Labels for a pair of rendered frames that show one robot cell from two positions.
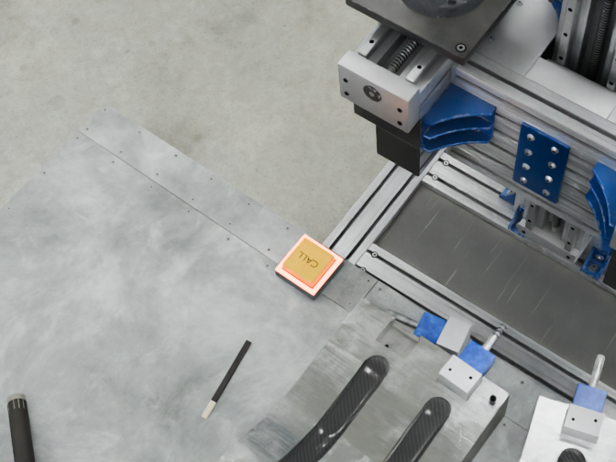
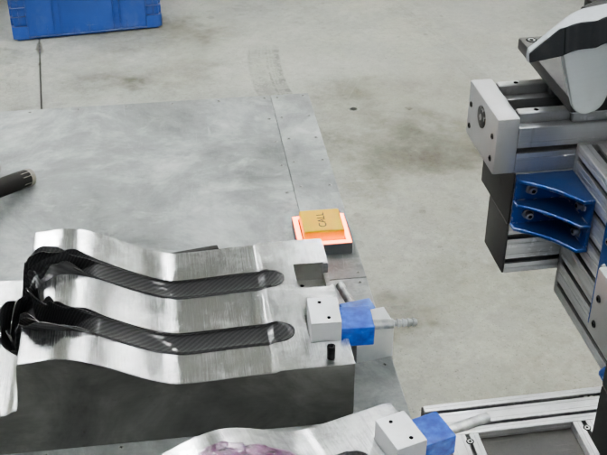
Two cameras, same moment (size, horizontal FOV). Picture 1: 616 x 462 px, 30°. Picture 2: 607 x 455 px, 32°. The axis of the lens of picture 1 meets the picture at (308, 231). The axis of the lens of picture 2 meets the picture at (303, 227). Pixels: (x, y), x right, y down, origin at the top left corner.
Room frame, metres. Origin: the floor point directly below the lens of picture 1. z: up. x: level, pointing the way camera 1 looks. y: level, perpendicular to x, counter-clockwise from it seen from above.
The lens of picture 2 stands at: (-0.22, -0.74, 1.67)
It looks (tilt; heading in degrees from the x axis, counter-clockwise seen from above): 33 degrees down; 37
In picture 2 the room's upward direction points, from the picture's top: straight up
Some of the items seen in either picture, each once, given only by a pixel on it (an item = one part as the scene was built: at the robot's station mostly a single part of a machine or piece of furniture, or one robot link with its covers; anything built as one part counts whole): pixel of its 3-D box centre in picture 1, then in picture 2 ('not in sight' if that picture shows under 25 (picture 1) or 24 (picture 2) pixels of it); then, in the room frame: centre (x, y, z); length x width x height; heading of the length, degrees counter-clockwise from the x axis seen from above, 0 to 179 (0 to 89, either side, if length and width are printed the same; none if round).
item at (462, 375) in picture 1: (478, 356); (363, 325); (0.61, -0.22, 0.89); 0.13 x 0.05 x 0.05; 132
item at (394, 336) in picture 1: (399, 343); (312, 286); (0.66, -0.11, 0.87); 0.05 x 0.05 x 0.04; 44
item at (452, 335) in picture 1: (424, 328); (356, 312); (0.69, -0.15, 0.83); 0.13 x 0.05 x 0.05; 55
